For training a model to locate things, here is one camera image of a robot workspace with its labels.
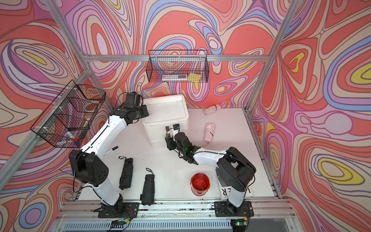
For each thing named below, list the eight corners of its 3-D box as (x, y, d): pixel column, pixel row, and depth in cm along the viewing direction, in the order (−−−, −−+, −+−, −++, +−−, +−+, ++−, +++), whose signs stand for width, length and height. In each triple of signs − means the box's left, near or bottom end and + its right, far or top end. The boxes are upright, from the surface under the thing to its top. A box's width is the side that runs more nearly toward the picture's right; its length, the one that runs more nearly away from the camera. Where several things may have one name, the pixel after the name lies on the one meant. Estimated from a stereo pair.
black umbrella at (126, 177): (121, 190, 82) (119, 188, 78) (121, 159, 94) (119, 156, 91) (134, 186, 83) (132, 184, 80) (132, 156, 95) (130, 153, 92)
